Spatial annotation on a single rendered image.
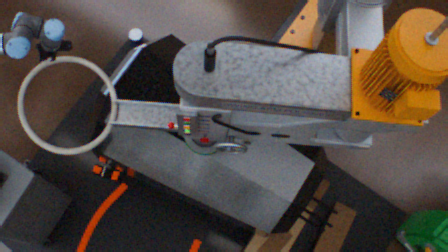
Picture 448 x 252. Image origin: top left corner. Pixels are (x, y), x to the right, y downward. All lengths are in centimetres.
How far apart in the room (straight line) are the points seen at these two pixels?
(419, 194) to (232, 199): 161
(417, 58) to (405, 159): 232
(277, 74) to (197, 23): 210
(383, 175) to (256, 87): 207
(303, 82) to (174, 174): 114
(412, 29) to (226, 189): 147
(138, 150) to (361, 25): 135
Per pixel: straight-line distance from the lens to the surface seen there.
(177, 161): 270
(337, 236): 341
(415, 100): 164
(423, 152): 389
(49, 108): 375
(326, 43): 281
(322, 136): 227
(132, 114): 246
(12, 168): 279
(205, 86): 179
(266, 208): 266
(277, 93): 180
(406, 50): 153
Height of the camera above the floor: 340
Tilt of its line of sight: 73 degrees down
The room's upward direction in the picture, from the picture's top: 10 degrees clockwise
